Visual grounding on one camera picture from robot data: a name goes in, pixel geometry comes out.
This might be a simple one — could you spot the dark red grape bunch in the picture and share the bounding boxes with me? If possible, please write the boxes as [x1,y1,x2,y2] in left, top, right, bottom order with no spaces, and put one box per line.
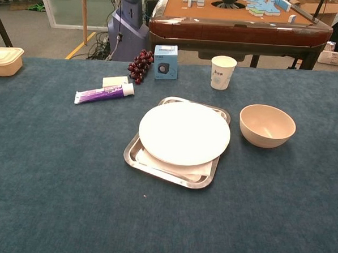
[126,48,156,86]

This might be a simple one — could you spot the purple grey robot base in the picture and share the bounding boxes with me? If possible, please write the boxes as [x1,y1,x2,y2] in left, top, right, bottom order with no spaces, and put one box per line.
[105,0,151,63]

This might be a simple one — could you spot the round white plate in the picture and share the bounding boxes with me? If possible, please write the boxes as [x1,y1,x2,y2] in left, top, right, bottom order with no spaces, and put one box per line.
[136,99,233,169]

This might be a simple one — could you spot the silver metal tray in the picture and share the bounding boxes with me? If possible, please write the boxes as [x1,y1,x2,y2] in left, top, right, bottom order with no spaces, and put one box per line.
[122,94,233,192]

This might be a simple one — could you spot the blue felt table cover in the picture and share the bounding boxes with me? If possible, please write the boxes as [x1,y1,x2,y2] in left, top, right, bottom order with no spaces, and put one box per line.
[0,54,338,253]

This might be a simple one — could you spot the white paper cup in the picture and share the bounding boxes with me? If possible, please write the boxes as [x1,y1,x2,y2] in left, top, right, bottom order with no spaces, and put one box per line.
[209,54,238,92]

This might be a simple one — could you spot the blue white mahjong tile cluster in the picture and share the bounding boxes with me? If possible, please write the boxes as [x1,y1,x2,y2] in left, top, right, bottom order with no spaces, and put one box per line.
[245,0,292,19]

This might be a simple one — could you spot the light blue speaker box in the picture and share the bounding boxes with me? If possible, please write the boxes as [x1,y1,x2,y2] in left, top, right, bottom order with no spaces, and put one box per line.
[152,44,179,81]

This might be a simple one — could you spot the small beige bowl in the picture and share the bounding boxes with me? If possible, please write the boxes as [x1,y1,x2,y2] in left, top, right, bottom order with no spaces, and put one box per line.
[238,103,298,151]

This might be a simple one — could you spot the black tangled floor cables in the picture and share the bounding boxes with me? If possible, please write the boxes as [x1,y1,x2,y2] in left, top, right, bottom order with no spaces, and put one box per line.
[86,31,115,62]

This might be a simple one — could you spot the beige lidded food container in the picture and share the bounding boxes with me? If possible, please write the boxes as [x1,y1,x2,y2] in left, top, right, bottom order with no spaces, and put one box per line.
[0,46,25,79]

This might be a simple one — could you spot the wooden pole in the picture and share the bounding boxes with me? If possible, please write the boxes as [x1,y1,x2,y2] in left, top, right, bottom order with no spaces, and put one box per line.
[78,0,91,46]

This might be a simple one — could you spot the purple toothpaste tube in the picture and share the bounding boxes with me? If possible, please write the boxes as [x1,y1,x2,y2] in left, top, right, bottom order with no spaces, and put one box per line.
[74,80,136,108]

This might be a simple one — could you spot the small white soap box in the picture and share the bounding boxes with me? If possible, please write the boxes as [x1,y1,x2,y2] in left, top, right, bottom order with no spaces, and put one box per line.
[102,74,130,89]

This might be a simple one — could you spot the cardboard box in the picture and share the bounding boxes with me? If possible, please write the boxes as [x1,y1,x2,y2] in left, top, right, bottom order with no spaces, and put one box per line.
[289,0,338,27]

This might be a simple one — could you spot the brown mahjong table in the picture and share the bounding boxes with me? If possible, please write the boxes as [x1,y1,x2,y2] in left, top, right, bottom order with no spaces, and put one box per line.
[146,0,336,72]

